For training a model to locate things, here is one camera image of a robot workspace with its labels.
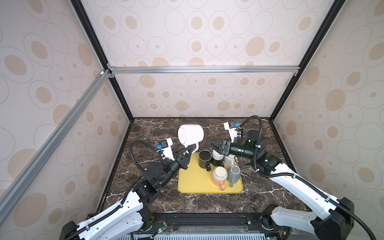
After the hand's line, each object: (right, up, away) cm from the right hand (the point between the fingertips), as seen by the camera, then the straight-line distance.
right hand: (209, 145), depth 65 cm
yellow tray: (-6, -23, +23) cm, 33 cm away
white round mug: (-9, +5, 0) cm, 10 cm away
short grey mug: (+15, -18, +16) cm, 28 cm away
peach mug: (+7, -18, +15) cm, 25 cm away
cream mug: (+15, -10, +25) cm, 31 cm away
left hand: (-6, -1, -3) cm, 7 cm away
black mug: (-1, -9, +23) cm, 24 cm away
